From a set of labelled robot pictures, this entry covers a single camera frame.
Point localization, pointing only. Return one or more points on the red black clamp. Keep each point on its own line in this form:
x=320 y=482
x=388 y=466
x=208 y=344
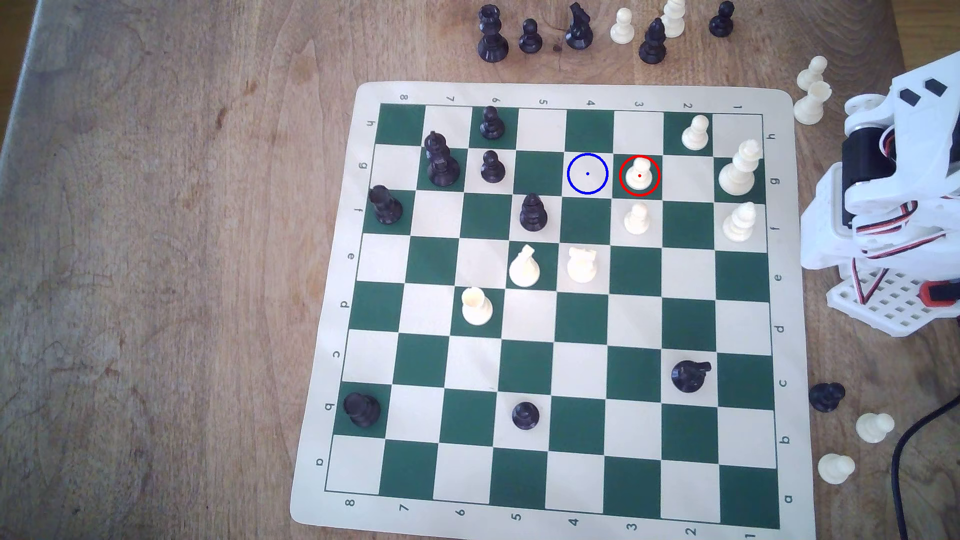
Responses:
x=932 y=294

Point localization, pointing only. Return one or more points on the black king chess piece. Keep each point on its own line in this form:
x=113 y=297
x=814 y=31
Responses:
x=442 y=169

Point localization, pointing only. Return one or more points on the black pawn f8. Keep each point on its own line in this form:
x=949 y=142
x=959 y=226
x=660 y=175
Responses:
x=386 y=208

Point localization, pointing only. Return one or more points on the white pawn chess piece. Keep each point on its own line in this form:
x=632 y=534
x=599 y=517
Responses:
x=622 y=30
x=637 y=220
x=874 y=427
x=695 y=135
x=835 y=469
x=810 y=76
x=639 y=178

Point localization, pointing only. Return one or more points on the white king chess piece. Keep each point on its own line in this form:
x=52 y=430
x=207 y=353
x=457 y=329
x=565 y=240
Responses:
x=736 y=176

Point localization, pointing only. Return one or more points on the green cream chess board mat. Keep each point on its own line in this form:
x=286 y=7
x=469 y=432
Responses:
x=585 y=465

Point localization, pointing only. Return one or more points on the black pawn b8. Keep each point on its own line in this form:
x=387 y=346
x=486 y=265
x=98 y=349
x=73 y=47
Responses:
x=361 y=409

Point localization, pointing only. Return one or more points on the white perforated base plate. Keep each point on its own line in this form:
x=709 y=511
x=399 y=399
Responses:
x=892 y=304

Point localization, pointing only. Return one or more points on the black queen chess piece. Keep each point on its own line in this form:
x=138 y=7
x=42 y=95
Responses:
x=492 y=43

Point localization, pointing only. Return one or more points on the white knight chess piece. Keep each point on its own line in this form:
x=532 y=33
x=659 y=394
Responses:
x=582 y=266

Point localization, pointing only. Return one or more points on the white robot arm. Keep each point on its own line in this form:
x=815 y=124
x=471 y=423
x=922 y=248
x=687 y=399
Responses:
x=922 y=142

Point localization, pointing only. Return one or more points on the black bishop chess piece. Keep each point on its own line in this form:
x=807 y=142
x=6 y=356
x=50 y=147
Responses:
x=652 y=46
x=533 y=215

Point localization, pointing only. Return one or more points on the black pawn chess piece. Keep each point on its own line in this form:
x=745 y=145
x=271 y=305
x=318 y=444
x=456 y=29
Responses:
x=826 y=397
x=530 y=39
x=492 y=170
x=525 y=415
x=721 y=24
x=491 y=126

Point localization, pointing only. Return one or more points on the black knight chess piece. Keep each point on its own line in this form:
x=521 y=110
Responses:
x=687 y=376
x=578 y=34

